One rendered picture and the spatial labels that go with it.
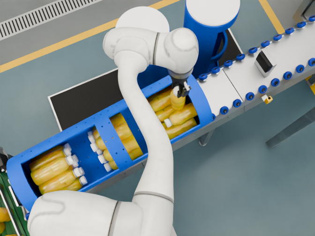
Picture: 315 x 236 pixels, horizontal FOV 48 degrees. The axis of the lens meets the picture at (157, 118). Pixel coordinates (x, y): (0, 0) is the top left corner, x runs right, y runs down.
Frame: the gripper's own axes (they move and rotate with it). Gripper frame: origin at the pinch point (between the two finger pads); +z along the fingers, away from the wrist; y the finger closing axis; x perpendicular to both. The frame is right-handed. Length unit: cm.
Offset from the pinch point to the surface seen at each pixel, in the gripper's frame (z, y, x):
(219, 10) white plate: 28, 35, -46
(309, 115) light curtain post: 50, -32, -63
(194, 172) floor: 132, -24, -5
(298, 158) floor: 132, -53, -78
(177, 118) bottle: 19.3, -6.2, 3.2
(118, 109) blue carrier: 11.1, 7.6, 24.3
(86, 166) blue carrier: 37, -2, 51
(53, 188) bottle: 20, -7, 65
